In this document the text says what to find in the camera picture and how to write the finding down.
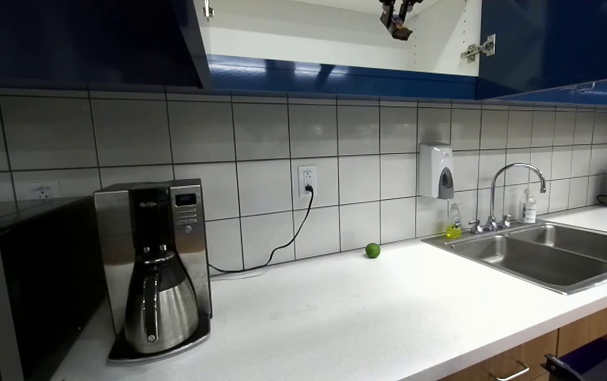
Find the yellow dish soap bottle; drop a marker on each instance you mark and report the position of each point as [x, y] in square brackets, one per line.
[451, 231]

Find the blue plastic bin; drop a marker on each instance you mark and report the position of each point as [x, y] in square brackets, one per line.
[598, 361]

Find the chrome kitchen faucet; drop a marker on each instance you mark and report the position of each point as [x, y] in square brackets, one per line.
[494, 201]

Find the white wall outlet with plug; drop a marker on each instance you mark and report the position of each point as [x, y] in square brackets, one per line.
[307, 176]

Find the small white bottle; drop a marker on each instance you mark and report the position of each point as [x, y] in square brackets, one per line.
[530, 211]

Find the white empty wall outlet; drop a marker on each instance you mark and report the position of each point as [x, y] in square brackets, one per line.
[42, 191]

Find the metal cupboard hinge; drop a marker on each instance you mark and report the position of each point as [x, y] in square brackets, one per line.
[205, 8]
[483, 48]

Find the wooden base cabinet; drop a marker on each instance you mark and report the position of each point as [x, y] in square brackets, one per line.
[585, 328]

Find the white wall soap dispenser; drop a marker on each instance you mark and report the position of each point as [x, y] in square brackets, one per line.
[432, 165]

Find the black steel microwave oven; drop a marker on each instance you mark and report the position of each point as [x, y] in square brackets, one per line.
[40, 282]

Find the steel coffee carafe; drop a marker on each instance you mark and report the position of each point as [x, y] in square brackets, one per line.
[161, 309]

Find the stainless steel double sink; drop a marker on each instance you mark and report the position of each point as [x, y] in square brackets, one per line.
[527, 260]

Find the blue cupboard door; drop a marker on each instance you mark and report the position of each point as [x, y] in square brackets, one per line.
[70, 42]
[557, 34]

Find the steel black coffee maker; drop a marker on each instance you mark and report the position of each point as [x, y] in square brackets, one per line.
[188, 234]

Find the open white cupboard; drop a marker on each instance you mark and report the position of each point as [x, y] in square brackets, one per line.
[302, 34]

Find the green lime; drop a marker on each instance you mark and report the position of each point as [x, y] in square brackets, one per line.
[373, 250]

